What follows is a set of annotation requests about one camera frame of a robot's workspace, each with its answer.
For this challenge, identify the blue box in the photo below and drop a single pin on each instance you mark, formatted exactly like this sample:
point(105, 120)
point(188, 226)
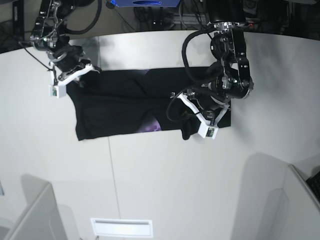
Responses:
point(145, 3)

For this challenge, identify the grey right partition panel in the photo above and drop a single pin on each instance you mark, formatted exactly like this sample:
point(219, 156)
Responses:
point(302, 212)

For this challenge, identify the grey partition panel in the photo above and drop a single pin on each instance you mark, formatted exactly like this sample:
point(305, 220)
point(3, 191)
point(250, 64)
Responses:
point(43, 218)
point(302, 212)

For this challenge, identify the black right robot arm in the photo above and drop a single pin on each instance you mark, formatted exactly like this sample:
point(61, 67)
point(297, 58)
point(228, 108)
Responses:
point(50, 33)

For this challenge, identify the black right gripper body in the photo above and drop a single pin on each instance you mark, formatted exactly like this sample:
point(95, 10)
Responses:
point(66, 58)

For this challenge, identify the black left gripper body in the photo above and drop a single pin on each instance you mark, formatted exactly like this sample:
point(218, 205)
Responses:
point(207, 101)

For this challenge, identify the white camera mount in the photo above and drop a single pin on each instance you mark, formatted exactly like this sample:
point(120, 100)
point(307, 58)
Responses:
point(209, 121)
point(58, 86)

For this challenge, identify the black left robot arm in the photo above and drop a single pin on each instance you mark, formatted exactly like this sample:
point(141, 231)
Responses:
point(229, 77)

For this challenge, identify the black keyboard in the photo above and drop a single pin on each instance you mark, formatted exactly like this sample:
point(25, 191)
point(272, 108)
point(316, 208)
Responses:
point(314, 185)

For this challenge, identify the grey left partition panel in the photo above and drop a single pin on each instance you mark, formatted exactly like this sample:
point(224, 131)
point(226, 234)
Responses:
point(43, 218)

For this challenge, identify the black T-shirt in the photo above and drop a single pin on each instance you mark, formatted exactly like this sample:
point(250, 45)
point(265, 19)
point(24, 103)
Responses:
point(121, 102)

